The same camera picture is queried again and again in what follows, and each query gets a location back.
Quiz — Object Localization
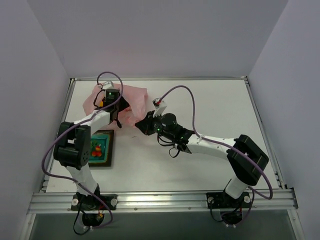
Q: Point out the pink plastic bag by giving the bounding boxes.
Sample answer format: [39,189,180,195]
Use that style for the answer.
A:
[82,85,148,127]

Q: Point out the red orange fake fruit bunch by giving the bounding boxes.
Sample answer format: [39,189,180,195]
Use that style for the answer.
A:
[91,141,102,158]

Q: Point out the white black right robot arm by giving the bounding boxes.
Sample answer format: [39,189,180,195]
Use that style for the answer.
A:
[135,111,271,199]

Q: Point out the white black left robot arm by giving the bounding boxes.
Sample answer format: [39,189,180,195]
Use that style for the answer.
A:
[53,87,129,197]

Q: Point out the green square ceramic plate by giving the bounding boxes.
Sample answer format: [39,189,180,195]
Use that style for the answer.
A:
[88,130,115,168]

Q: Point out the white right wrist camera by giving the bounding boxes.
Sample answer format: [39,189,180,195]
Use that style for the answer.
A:
[152,97,167,118]

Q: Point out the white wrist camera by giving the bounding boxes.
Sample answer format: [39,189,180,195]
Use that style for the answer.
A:
[97,80,115,90]
[152,97,167,118]

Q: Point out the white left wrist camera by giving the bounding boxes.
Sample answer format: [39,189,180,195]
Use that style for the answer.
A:
[97,80,115,90]

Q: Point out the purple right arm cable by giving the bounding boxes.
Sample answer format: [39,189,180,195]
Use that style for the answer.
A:
[159,85,274,223]

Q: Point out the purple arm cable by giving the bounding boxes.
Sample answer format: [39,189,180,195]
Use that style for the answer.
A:
[159,85,274,223]
[41,71,125,230]

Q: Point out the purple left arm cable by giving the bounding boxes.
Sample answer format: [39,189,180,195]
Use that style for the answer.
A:
[41,71,125,230]

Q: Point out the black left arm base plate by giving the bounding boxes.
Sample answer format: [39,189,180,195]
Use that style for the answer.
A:
[70,193,118,211]

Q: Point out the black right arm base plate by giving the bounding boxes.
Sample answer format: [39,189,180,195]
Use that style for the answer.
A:
[206,191,251,209]

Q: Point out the aluminium front rail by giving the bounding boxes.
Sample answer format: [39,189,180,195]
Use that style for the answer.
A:
[27,189,298,214]

